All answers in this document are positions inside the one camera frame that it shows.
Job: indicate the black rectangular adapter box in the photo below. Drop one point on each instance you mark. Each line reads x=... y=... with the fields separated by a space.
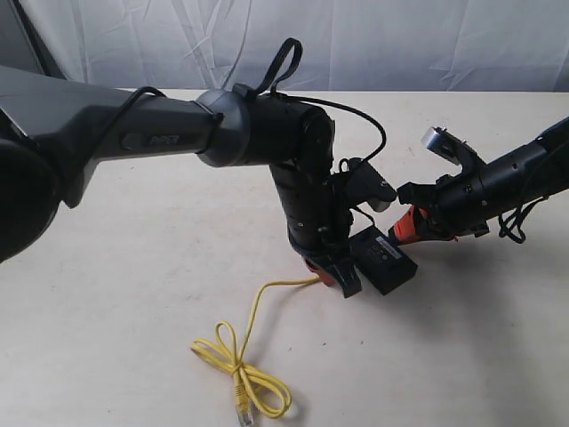
x=384 y=265

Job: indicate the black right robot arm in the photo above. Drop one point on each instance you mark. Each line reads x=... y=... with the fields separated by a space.
x=506 y=189

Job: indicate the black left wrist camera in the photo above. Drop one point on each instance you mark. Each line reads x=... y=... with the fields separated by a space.
x=359 y=182

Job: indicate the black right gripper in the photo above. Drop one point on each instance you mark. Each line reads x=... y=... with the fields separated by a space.
x=452 y=207

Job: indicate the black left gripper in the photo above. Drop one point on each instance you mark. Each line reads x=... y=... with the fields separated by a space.
x=318 y=223

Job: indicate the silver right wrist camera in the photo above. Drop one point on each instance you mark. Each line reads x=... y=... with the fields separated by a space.
x=444 y=144

